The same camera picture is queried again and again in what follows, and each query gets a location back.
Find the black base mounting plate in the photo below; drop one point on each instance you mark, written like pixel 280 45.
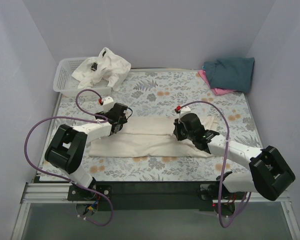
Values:
pixel 160 195

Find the cream t shirt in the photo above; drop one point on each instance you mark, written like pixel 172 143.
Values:
pixel 145 136

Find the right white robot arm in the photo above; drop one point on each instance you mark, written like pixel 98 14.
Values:
pixel 268 173

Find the white crumpled t shirt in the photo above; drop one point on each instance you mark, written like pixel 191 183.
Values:
pixel 106 66

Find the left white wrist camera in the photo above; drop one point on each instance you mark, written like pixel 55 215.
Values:
pixel 107 103

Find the aluminium frame rail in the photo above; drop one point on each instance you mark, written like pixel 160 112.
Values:
pixel 59 192

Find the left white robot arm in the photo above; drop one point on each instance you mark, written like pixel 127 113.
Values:
pixel 67 146

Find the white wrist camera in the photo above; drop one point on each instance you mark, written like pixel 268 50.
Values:
pixel 181 111
pixel 107 103

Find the floral table mat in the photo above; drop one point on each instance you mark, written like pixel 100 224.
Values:
pixel 157 93

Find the pink folded t shirt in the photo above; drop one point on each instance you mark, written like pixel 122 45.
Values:
pixel 216 90

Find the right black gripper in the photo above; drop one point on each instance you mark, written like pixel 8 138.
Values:
pixel 178 131

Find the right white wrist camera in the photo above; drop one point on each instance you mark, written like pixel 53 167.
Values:
pixel 181 111

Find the teal folded t shirt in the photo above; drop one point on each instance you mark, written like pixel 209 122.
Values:
pixel 233 73

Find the white plastic laundry basket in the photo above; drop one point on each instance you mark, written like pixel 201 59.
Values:
pixel 65 84

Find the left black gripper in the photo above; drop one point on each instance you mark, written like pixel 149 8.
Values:
pixel 123 118

